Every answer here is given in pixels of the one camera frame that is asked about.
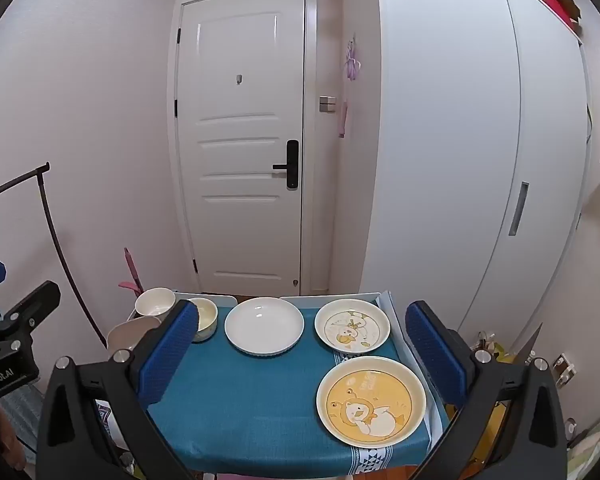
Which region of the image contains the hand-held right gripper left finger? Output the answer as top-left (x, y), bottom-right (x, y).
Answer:
top-left (36, 300), bottom-right (201, 480)

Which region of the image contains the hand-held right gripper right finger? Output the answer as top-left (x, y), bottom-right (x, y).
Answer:
top-left (405, 300), bottom-right (568, 480)

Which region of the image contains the pink plastic basin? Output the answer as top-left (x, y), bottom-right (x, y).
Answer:
top-left (106, 315), bottom-right (163, 361)

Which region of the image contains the yellow duck print plate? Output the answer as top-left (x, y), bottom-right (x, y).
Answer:
top-left (316, 356), bottom-right (427, 449)

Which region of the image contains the pale duck print plate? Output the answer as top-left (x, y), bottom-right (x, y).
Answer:
top-left (314, 298), bottom-right (392, 357)

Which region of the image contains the plain white plate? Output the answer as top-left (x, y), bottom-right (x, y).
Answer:
top-left (224, 297), bottom-right (306, 359)

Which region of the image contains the striped grey cloth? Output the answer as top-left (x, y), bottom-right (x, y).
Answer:
top-left (0, 385), bottom-right (48, 466)

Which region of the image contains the cream bowl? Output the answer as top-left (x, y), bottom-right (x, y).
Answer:
top-left (186, 297), bottom-right (219, 344)

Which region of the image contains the white cup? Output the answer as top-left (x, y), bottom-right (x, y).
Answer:
top-left (134, 287), bottom-right (177, 318)

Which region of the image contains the black clothes rack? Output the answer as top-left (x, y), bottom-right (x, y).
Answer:
top-left (0, 162), bottom-right (108, 348)

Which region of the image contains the colourful printed bag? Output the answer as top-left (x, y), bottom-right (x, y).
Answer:
top-left (96, 400), bottom-right (123, 448)

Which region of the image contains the teal tablecloth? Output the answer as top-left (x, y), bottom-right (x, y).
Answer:
top-left (145, 305), bottom-right (433, 476)

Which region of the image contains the green patterned cloth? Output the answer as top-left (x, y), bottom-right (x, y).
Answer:
top-left (567, 415), bottom-right (600, 480)

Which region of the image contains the white wardrobe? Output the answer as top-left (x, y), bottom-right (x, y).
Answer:
top-left (342, 0), bottom-right (593, 341)

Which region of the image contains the white panelled door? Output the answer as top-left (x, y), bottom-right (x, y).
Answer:
top-left (172, 0), bottom-right (311, 297)

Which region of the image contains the red box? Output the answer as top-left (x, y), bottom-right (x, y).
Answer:
top-left (537, 0), bottom-right (583, 31)

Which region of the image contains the pink long-handled brush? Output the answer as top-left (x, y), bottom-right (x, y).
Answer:
top-left (119, 247), bottom-right (146, 296)

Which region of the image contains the grey wardrobe handle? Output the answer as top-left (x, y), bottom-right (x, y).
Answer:
top-left (508, 181), bottom-right (530, 237)

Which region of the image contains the black door lock handle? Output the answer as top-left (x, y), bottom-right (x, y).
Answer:
top-left (272, 140), bottom-right (300, 191)

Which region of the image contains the purple wall decoration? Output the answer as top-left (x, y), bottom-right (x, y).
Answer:
top-left (344, 32), bottom-right (363, 82)

